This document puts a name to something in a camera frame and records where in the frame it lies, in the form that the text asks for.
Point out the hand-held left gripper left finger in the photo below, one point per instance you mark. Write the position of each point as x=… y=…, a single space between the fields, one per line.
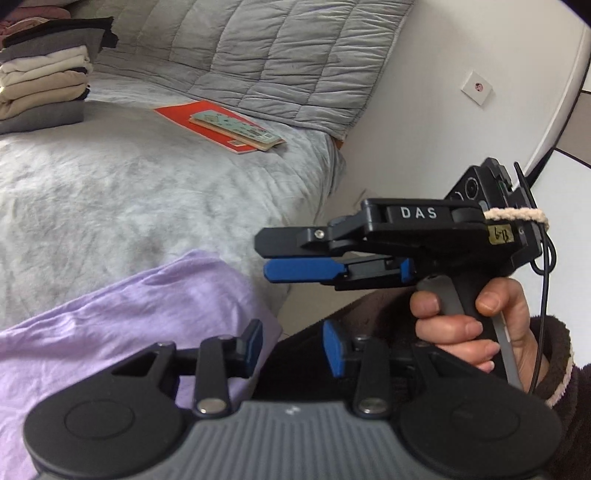
x=254 y=346

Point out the grey quilted headboard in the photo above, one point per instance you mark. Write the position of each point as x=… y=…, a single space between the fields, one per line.
x=277 y=55

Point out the dark grey folded garment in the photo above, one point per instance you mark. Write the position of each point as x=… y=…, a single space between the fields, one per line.
x=55 y=44

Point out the lilac pants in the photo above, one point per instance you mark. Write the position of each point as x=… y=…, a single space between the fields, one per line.
x=115 y=323

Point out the teal patterned book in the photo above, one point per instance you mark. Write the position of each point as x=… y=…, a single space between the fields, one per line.
x=231 y=124

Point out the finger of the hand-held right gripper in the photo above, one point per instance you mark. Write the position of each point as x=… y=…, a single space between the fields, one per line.
x=300 y=271
x=286 y=242

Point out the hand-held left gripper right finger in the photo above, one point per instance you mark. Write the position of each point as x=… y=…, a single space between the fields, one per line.
x=333 y=346

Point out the small black folded garment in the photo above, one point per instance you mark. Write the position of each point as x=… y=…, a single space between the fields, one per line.
x=85 y=94

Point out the white wall plate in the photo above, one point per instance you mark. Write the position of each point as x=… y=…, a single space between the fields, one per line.
x=478 y=87

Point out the person's right hand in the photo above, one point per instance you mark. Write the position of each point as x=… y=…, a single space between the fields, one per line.
x=461 y=332

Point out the orange notebook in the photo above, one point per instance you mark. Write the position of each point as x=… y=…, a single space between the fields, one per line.
x=178 y=113

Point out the white door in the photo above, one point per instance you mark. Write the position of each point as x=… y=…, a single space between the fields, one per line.
x=563 y=92

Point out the grey knit folded sweater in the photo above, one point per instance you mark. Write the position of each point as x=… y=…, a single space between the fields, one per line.
x=37 y=120

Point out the beige folded garment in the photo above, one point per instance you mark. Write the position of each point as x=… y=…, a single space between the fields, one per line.
x=37 y=94

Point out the white folded garment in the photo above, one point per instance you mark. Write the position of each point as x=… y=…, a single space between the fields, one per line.
x=41 y=62

